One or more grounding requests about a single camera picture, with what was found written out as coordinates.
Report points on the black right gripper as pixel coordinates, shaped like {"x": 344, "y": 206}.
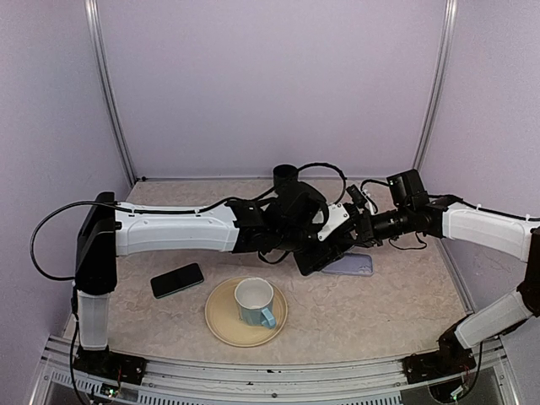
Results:
{"x": 364, "y": 222}

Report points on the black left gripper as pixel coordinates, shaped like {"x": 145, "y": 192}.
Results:
{"x": 321, "y": 259}

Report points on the lilac phone case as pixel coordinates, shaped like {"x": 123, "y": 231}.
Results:
{"x": 351, "y": 264}

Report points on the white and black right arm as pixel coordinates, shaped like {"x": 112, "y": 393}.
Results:
{"x": 451, "y": 217}

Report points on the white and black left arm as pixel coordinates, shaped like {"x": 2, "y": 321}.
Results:
{"x": 293, "y": 217}

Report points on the blue mug with white inside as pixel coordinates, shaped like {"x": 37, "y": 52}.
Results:
{"x": 254, "y": 298}

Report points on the dark green cup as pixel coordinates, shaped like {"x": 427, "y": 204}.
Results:
{"x": 283, "y": 175}

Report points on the beige round plate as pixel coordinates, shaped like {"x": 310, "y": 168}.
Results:
{"x": 223, "y": 320}

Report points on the black smartphone on table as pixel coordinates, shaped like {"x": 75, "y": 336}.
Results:
{"x": 176, "y": 280}

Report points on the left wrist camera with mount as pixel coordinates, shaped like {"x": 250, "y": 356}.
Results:
{"x": 331, "y": 217}

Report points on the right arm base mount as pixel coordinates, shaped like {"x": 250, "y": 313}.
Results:
{"x": 450, "y": 358}

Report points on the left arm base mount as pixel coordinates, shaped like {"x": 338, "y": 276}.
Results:
{"x": 122, "y": 368}

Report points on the right aluminium frame post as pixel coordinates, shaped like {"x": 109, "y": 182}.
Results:
{"x": 442, "y": 60}

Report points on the aluminium frame post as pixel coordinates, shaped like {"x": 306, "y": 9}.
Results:
{"x": 442, "y": 60}
{"x": 91, "y": 8}

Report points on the front aluminium rail base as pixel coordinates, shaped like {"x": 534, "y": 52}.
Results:
{"x": 189, "y": 365}

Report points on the left aluminium frame post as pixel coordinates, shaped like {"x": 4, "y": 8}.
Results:
{"x": 91, "y": 8}

